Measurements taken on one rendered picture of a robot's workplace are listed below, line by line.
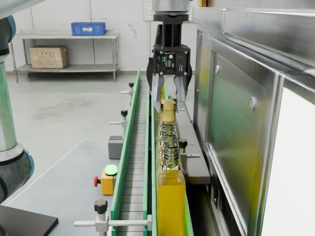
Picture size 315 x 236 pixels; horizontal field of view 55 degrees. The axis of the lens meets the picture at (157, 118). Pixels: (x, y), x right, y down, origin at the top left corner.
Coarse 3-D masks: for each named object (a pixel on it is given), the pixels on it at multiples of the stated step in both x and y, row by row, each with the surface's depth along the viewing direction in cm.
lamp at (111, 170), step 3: (108, 165) 110; (111, 165) 110; (114, 165) 110; (105, 168) 109; (108, 168) 108; (111, 168) 108; (114, 168) 109; (105, 171) 109; (108, 171) 108; (111, 171) 108; (114, 171) 108; (117, 171) 110; (105, 174) 109; (108, 174) 108; (111, 174) 108; (114, 174) 109
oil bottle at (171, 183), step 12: (180, 168) 61; (168, 180) 59; (180, 180) 59; (168, 192) 60; (180, 192) 60; (168, 204) 61; (180, 204) 61; (168, 216) 62; (180, 216) 62; (168, 228) 63; (180, 228) 63
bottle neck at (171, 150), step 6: (168, 144) 60; (174, 144) 60; (168, 150) 59; (174, 150) 59; (168, 156) 59; (174, 156) 59; (168, 162) 60; (174, 162) 60; (168, 168) 60; (174, 168) 60
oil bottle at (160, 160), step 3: (162, 153) 67; (159, 156) 67; (162, 156) 66; (180, 156) 67; (159, 159) 66; (162, 159) 65; (180, 159) 66; (159, 162) 65; (162, 162) 65; (180, 162) 65; (159, 165) 65; (180, 165) 65
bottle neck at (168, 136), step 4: (168, 132) 66; (172, 132) 66; (164, 136) 65; (168, 136) 64; (172, 136) 64; (176, 136) 65; (164, 140) 65; (168, 140) 64; (172, 140) 64; (176, 140) 65
